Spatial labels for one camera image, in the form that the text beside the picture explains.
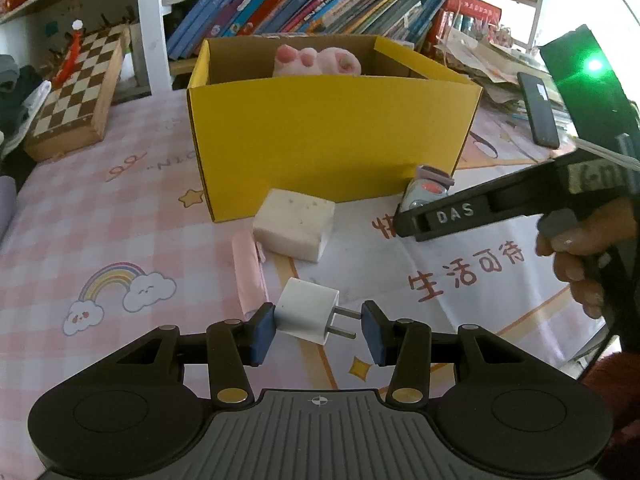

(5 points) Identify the yellow cardboard box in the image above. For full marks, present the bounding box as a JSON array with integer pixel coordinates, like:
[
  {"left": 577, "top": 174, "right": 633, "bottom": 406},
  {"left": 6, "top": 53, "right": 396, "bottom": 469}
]
[{"left": 186, "top": 35, "right": 483, "bottom": 223}]

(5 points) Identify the red toy with white ball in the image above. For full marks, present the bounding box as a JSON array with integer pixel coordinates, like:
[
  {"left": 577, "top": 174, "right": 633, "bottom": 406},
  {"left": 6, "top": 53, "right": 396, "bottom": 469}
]
[{"left": 51, "top": 19, "right": 85, "bottom": 86}]

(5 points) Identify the white charger plug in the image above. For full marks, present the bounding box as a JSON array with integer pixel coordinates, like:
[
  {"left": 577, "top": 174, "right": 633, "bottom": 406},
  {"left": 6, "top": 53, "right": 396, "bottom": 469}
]
[{"left": 274, "top": 277, "right": 362, "bottom": 346}]

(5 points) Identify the white bookshelf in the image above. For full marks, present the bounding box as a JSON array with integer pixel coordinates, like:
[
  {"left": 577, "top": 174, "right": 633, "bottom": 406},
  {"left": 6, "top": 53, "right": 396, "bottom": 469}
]
[{"left": 135, "top": 0, "right": 551, "bottom": 91}]

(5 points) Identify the stack of papers and books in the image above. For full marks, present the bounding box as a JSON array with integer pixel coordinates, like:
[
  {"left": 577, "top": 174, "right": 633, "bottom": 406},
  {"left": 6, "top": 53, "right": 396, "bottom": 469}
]
[{"left": 435, "top": 25, "right": 576, "bottom": 133}]

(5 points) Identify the black smartphone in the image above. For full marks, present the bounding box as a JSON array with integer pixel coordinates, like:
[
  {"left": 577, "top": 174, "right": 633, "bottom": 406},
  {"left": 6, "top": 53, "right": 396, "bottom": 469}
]
[{"left": 516, "top": 71, "right": 561, "bottom": 149}]

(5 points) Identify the pink plush toy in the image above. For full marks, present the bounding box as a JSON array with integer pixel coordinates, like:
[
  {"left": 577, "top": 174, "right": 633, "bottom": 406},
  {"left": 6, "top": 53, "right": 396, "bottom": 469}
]
[{"left": 272, "top": 44, "right": 363, "bottom": 78}]

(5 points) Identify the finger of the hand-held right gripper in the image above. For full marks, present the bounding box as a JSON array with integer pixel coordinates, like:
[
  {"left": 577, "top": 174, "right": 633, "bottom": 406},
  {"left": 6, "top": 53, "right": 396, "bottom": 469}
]
[{"left": 394, "top": 152, "right": 576, "bottom": 244}]

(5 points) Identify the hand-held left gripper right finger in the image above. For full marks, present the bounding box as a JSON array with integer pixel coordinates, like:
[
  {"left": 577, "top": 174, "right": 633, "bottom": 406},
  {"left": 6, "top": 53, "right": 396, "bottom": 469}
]
[{"left": 361, "top": 300, "right": 521, "bottom": 407}]

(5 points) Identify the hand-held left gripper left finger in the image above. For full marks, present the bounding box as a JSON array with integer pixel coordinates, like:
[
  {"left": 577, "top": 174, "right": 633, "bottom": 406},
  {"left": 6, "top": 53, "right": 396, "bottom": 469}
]
[{"left": 115, "top": 302, "right": 277, "bottom": 407}]

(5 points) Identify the pile of clothes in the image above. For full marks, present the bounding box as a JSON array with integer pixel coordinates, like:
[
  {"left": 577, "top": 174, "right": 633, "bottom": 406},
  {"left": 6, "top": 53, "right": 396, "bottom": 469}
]
[{"left": 0, "top": 54, "right": 53, "bottom": 243}]

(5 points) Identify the pink printed tablecloth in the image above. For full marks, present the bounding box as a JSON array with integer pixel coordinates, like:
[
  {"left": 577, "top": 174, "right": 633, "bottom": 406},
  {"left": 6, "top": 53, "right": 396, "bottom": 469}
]
[{"left": 0, "top": 92, "right": 621, "bottom": 461}]

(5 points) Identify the grey toy car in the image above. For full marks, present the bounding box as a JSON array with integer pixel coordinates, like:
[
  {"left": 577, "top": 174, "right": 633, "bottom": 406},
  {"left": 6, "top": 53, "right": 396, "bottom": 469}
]
[{"left": 402, "top": 164, "right": 455, "bottom": 213}]

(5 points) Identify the row of books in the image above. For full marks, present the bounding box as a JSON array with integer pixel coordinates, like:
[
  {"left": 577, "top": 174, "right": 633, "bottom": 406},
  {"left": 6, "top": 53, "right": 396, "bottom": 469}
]
[{"left": 165, "top": 0, "right": 448, "bottom": 61}]

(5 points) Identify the wooden chessboard box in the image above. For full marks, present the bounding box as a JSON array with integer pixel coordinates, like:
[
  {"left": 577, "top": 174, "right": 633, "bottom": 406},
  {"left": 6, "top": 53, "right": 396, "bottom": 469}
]
[{"left": 22, "top": 24, "right": 132, "bottom": 162}]

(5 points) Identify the person's right hand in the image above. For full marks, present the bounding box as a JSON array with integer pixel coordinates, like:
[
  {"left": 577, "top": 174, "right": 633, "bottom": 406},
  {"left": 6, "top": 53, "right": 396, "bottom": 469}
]
[{"left": 536, "top": 199, "right": 623, "bottom": 320}]

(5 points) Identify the thick red book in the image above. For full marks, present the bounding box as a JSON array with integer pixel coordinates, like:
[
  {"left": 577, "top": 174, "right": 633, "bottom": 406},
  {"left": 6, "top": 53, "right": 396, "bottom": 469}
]
[{"left": 430, "top": 0, "right": 503, "bottom": 53}]

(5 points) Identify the person's right forearm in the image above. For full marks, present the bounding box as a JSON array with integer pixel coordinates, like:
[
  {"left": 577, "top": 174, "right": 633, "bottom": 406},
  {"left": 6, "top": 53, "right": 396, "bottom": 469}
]
[{"left": 582, "top": 352, "right": 640, "bottom": 441}]

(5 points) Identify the white rectangular block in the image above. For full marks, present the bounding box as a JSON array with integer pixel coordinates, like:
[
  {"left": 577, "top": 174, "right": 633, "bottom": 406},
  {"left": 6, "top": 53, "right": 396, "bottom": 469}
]
[{"left": 251, "top": 188, "right": 337, "bottom": 263}]

